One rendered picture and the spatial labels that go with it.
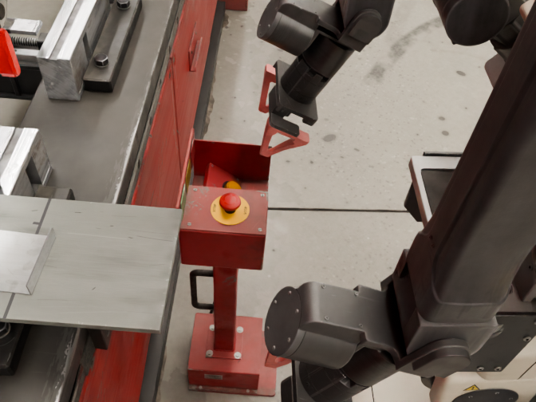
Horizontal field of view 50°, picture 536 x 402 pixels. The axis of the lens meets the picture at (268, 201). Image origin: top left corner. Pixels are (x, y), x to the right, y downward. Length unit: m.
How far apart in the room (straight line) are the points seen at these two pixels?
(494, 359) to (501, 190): 0.51
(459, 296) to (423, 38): 2.65
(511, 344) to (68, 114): 0.83
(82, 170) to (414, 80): 1.96
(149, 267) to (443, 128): 1.95
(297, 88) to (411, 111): 1.77
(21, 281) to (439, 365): 0.50
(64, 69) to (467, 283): 0.87
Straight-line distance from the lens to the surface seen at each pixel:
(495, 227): 0.36
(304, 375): 0.56
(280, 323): 0.47
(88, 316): 0.71
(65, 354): 0.83
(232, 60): 2.68
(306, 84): 0.80
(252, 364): 1.62
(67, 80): 1.12
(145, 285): 0.72
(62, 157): 1.05
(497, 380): 0.95
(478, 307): 0.42
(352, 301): 0.46
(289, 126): 0.81
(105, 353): 1.02
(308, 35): 0.76
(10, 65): 0.75
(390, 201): 2.17
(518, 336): 0.77
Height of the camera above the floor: 1.61
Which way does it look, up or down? 51 degrees down
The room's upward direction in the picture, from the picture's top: 6 degrees clockwise
